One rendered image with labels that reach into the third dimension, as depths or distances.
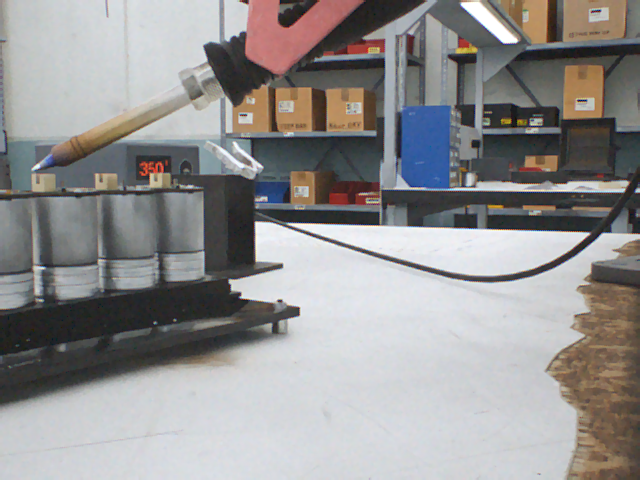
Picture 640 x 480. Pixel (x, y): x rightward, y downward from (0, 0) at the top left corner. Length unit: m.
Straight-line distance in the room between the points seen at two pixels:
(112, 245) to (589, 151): 3.08
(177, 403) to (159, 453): 0.04
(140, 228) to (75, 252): 0.03
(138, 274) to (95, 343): 0.05
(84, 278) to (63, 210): 0.03
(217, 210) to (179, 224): 0.17
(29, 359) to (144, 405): 0.04
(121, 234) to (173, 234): 0.03
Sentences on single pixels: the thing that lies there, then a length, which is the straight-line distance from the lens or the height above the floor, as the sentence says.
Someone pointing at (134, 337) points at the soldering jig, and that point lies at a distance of 0.29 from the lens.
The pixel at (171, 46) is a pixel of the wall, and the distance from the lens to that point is 5.79.
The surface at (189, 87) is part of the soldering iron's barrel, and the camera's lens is 0.28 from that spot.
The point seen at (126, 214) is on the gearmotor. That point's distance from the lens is 0.33.
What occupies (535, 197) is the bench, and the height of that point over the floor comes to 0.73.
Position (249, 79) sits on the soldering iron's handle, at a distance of 0.28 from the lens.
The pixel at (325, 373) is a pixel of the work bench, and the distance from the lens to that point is 0.28.
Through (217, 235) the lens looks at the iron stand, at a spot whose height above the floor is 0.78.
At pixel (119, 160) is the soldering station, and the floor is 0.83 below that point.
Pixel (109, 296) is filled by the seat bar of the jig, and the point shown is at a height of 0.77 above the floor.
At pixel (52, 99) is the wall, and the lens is 6.39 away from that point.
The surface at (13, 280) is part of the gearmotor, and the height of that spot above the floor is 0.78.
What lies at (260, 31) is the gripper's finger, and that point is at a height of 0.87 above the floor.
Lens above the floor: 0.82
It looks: 5 degrees down
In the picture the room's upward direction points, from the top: straight up
